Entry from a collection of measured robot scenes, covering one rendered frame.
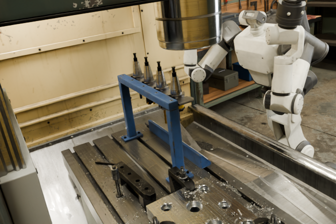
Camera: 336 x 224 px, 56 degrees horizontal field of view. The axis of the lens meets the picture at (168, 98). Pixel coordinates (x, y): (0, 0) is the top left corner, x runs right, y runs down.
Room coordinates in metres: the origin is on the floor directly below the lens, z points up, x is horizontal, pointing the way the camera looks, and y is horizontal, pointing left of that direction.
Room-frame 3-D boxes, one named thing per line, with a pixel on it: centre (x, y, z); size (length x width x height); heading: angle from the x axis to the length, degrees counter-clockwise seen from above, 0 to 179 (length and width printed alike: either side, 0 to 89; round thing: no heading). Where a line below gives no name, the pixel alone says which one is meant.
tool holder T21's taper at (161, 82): (1.21, 0.02, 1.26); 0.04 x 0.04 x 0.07
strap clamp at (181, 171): (0.89, -0.02, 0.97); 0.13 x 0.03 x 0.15; 28
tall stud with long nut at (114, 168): (0.97, 0.22, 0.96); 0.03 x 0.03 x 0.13
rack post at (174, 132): (1.03, -0.01, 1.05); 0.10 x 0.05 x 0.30; 118
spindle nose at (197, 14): (0.78, -0.07, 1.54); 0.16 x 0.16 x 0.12
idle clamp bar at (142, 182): (0.99, 0.16, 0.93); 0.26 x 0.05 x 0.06; 33
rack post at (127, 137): (1.42, 0.20, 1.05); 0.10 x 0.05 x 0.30; 118
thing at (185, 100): (1.06, -0.06, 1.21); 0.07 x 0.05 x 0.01; 118
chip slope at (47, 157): (1.36, 0.24, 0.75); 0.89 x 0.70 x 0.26; 118
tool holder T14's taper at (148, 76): (1.30, 0.07, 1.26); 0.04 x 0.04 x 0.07
